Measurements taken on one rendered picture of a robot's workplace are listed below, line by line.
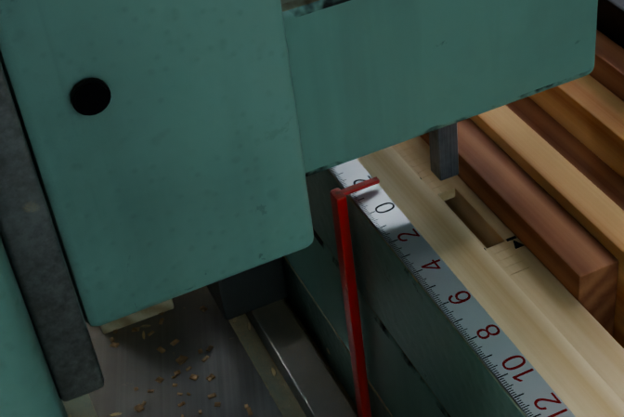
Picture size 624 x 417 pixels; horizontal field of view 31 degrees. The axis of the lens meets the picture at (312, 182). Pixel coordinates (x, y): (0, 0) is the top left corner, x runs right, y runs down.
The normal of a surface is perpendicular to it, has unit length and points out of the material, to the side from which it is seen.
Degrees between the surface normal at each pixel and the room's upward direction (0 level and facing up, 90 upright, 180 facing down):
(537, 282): 0
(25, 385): 90
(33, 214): 90
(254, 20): 90
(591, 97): 0
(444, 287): 0
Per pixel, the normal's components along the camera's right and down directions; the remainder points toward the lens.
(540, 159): -0.11, -0.78
